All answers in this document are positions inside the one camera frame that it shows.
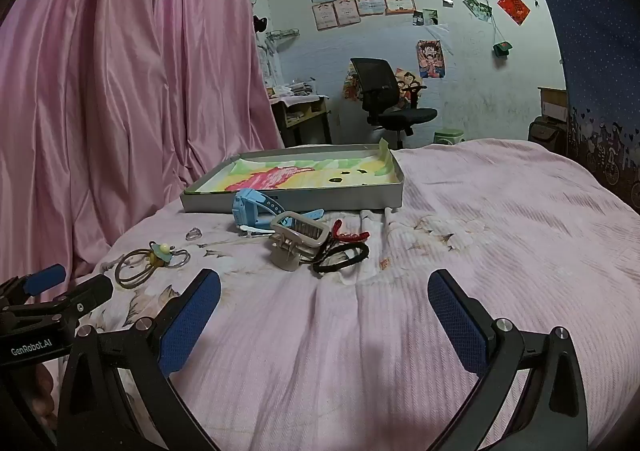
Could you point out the grey tray box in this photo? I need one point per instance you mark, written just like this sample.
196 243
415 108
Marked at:
300 202

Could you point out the black office chair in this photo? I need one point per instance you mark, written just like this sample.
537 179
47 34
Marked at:
400 117

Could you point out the pink satin curtain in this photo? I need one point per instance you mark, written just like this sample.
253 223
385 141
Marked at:
125 81

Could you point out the beige hair claw clip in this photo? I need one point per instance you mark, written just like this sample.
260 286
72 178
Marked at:
285 256

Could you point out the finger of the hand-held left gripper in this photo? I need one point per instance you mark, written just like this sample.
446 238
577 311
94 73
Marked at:
46 278
92 293

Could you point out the blue printed curtain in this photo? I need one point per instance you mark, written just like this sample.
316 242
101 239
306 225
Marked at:
595 56

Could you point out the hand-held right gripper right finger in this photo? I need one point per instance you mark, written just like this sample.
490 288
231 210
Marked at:
457 323

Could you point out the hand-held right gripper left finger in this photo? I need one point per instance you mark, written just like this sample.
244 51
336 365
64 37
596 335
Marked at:
190 318

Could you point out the wooden desk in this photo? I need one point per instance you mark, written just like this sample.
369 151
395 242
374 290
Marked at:
300 113

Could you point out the blue watch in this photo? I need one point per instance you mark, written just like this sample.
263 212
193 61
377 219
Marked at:
247 211

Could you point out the person's left hand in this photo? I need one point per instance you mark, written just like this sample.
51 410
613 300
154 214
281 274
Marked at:
45 391

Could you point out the white hairpin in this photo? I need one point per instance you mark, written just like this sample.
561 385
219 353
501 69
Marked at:
250 230

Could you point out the cartoon figures poster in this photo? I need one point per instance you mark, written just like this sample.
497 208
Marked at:
407 81

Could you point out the red paper sheet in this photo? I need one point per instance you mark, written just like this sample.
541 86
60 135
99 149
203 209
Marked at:
513 7

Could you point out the green plastic stool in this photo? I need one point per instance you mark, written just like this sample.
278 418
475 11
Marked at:
448 137

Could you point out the green hanging ornament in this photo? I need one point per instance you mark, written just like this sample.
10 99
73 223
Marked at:
502 48

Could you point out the colourful printed poster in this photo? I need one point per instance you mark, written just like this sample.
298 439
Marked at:
351 88

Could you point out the cardboard box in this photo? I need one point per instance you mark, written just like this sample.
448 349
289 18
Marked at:
544 135
554 103

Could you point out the cartoon wall poster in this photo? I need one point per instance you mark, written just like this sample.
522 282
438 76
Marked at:
431 58

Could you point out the pile of papers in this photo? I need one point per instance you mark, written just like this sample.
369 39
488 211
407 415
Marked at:
295 88

